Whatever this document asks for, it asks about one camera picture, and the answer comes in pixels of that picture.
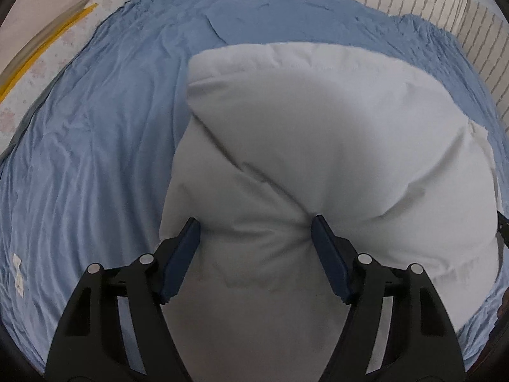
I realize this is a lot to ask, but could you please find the blue bed sheet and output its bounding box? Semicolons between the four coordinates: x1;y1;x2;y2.
1;0;508;371

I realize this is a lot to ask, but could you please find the person's right hand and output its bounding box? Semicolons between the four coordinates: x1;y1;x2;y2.
497;292;509;319

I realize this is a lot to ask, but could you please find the white sheet label tag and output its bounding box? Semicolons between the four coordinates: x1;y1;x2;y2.
12;253;24;298

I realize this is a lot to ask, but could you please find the yellow strap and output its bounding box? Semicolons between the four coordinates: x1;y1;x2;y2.
0;3;99;104

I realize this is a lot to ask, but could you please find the light grey puffer jacket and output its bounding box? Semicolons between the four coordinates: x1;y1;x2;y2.
160;42;501;381

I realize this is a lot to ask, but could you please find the floral mattress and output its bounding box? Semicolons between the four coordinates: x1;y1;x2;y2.
1;0;128;150

